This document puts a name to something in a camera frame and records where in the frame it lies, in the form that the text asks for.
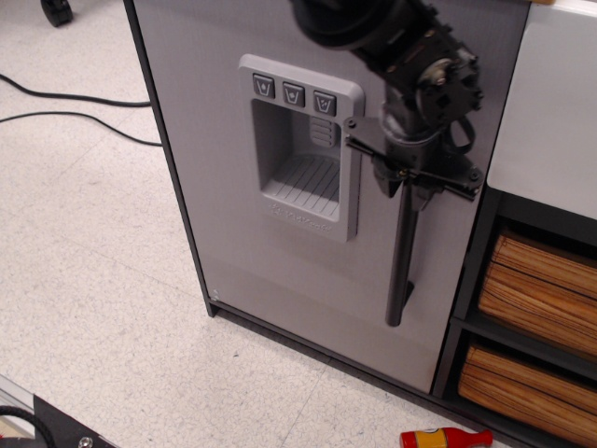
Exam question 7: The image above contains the aluminium rail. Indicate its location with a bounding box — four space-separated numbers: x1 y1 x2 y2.
0 375 35 433

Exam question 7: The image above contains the lower wooden basket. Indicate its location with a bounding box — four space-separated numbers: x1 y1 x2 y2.
458 345 596 447

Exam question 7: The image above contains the red toy ketchup bottle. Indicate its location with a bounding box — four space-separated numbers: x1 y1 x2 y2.
399 427 493 448

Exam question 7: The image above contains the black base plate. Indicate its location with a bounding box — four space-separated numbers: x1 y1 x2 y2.
33 395 115 448

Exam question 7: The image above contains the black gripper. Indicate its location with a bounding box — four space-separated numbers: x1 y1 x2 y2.
342 116 483 217

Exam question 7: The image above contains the black floor cable lower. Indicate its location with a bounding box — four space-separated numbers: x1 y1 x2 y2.
0 109 162 147

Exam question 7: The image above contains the grey water dispenser panel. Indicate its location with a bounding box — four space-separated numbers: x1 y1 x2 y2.
239 54 365 243

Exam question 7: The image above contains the black floor cable upper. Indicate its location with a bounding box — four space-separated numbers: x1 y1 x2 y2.
0 73 152 108

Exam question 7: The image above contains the dark grey fridge cabinet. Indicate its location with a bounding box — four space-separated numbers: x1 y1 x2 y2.
121 0 597 448

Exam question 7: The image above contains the upper wooden basket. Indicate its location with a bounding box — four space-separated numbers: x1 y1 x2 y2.
479 231 596 357

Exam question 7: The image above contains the black floor cable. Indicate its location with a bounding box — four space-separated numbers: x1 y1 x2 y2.
0 109 162 147
0 73 152 108

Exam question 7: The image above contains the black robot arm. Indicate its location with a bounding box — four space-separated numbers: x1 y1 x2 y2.
292 1 483 218

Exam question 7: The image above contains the black bar door handle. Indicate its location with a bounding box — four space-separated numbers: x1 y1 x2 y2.
385 182 418 327

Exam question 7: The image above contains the wooden basket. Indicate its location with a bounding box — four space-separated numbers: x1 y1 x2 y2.
458 345 596 447
479 231 596 357

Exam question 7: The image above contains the grey toy fridge door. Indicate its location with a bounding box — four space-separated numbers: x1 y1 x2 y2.
132 0 531 393

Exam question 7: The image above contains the black caster wheel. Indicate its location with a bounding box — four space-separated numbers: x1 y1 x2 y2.
40 0 74 27

